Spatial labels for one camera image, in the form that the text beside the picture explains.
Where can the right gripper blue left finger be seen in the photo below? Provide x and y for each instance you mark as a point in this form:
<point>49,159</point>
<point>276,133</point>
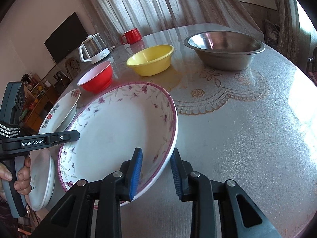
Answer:
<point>131,170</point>

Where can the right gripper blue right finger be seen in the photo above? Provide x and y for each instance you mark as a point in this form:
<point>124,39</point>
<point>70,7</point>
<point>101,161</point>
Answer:
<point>181,170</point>

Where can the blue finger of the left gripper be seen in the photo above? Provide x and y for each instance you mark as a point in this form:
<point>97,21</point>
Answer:
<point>64,137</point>

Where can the white plate red characters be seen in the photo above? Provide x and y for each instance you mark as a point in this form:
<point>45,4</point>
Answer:
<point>62,113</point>

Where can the white rose pattern plate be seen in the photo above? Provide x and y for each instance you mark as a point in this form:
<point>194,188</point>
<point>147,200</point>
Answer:
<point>42,179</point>

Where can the large purple floral plate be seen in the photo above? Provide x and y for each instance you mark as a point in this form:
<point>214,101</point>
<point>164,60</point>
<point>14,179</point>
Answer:
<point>132,115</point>

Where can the red plastic bowl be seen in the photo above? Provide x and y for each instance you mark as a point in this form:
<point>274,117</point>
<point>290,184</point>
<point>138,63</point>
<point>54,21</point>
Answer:
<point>97,78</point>

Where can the yellow plastic bowl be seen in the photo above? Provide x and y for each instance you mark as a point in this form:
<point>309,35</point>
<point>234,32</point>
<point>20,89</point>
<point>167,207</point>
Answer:
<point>152,60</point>

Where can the stainless steel bowl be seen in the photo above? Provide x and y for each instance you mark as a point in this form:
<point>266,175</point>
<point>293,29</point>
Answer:
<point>225,50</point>

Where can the person's left hand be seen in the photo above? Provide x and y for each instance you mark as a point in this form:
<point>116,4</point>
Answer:
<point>22,184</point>

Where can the wooden sideboard cabinet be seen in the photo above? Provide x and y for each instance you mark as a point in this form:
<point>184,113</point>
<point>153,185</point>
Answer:
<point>39,100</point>

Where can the wooden chair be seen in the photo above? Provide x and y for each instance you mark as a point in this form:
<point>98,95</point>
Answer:
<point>72,67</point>

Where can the lace pattern tablecloth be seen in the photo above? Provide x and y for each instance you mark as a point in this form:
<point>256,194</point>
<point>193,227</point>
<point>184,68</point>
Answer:
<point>257,127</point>

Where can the white glass electric kettle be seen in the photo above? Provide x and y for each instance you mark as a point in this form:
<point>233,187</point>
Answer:
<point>93,49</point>

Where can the red mug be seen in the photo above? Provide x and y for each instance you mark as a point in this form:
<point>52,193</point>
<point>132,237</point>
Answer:
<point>130,37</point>

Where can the beige window curtain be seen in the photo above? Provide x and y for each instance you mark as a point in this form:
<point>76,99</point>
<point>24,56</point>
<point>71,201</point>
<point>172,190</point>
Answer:
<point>111,18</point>

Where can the black wall television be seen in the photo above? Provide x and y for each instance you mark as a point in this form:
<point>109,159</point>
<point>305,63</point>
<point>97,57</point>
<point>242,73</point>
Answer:
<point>67,37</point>

